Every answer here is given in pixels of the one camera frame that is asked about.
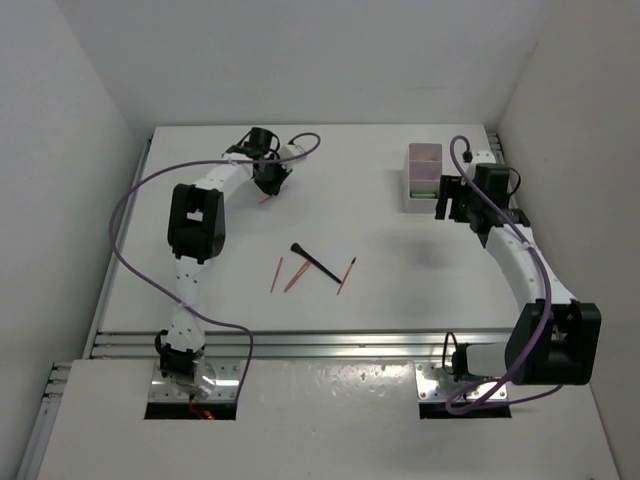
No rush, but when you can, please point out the rose gold flat brush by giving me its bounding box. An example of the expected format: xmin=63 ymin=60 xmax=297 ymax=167
xmin=283 ymin=261 xmax=311 ymax=293

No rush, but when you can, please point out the clear acrylic organizer box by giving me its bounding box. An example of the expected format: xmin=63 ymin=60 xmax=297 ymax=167
xmin=402 ymin=143 xmax=443 ymax=215

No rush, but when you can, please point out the metal base plate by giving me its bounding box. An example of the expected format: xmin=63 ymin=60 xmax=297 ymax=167
xmin=148 ymin=360 xmax=239 ymax=403
xmin=414 ymin=360 xmax=496 ymax=404

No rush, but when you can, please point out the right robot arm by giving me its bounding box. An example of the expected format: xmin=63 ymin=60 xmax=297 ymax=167
xmin=435 ymin=163 xmax=602 ymax=385

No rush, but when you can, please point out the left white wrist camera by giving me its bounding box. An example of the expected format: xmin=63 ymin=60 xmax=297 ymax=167
xmin=278 ymin=144 xmax=308 ymax=164

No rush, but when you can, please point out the green tube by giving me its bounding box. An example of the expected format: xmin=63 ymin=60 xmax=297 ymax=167
xmin=409 ymin=191 xmax=437 ymax=199

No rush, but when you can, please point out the aluminium front rail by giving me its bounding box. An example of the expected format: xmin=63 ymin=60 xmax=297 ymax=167
xmin=89 ymin=329 xmax=521 ymax=359

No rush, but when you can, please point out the black powder brush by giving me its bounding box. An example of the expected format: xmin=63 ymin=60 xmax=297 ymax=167
xmin=290 ymin=243 xmax=342 ymax=285

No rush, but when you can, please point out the rose spoolie brush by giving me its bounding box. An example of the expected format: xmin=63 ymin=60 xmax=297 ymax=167
xmin=336 ymin=257 xmax=357 ymax=295

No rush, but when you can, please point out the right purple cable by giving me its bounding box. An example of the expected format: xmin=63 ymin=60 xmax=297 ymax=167
xmin=444 ymin=134 xmax=591 ymax=416

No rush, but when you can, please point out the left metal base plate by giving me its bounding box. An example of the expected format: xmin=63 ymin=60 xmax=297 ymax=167
xmin=148 ymin=360 xmax=239 ymax=403

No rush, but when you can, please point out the purple cable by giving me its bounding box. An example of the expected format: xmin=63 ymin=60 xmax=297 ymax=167
xmin=109 ymin=132 xmax=322 ymax=396
xmin=444 ymin=134 xmax=591 ymax=416

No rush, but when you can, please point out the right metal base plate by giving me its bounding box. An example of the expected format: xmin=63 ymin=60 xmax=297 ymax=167
xmin=414 ymin=360 xmax=496 ymax=404

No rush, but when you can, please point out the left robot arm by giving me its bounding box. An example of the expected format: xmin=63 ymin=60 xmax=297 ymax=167
xmin=155 ymin=127 xmax=304 ymax=387

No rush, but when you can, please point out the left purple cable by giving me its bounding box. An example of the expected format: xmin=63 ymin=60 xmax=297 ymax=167
xmin=109 ymin=132 xmax=322 ymax=396

